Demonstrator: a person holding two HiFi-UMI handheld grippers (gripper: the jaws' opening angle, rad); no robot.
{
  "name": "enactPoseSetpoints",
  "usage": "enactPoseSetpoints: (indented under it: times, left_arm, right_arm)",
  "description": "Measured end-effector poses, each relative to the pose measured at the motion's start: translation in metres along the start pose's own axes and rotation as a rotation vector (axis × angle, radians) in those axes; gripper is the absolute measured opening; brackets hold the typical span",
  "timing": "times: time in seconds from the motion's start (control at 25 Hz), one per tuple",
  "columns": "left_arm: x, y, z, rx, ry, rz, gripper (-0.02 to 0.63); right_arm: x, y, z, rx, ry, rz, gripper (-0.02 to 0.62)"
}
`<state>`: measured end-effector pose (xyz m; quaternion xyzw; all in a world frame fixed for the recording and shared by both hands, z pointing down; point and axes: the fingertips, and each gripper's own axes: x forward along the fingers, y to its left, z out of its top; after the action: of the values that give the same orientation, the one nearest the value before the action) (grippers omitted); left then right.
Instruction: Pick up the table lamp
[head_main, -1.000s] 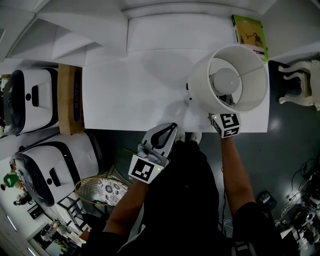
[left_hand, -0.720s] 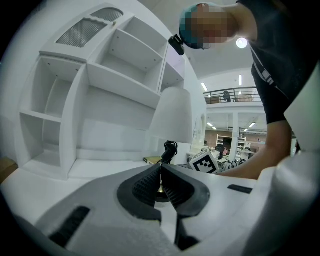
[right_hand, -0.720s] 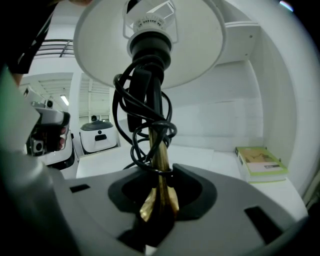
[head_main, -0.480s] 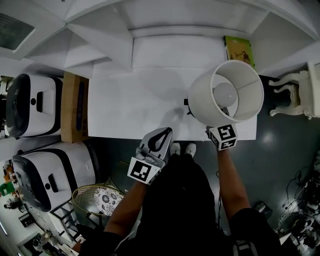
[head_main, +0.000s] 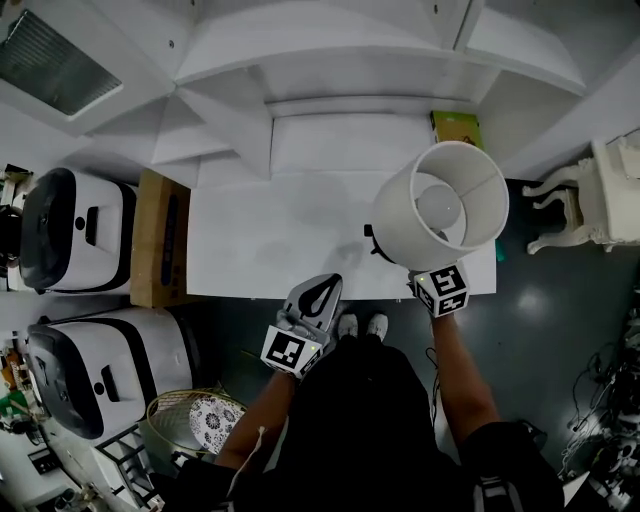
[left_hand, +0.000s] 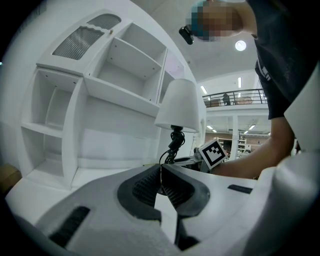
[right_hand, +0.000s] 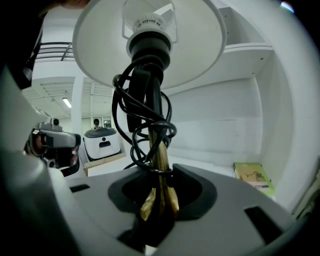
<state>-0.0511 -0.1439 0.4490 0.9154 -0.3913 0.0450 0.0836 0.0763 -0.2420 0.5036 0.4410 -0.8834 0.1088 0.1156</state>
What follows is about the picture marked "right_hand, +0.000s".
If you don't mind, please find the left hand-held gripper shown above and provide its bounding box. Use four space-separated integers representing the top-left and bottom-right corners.
32 117 82 171

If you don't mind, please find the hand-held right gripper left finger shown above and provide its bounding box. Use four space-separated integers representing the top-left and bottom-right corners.
47 166 152 256

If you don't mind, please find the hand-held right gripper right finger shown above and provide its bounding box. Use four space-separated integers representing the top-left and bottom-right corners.
154 163 301 256

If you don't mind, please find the white table lamp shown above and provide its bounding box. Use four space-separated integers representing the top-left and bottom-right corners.
72 0 228 225

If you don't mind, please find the white desk with drawers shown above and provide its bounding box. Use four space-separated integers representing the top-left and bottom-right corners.
87 153 278 201

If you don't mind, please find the white wall shelf unit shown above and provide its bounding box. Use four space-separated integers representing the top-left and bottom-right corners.
124 0 303 216

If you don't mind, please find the person's left hand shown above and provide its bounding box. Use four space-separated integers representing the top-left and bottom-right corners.
29 134 45 157

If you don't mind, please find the white and black robot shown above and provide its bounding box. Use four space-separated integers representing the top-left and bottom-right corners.
83 127 123 161

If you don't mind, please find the green book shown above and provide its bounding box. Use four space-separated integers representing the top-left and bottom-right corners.
233 162 276 196

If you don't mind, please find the person's black clothing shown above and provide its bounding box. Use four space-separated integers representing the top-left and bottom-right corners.
0 0 45 90

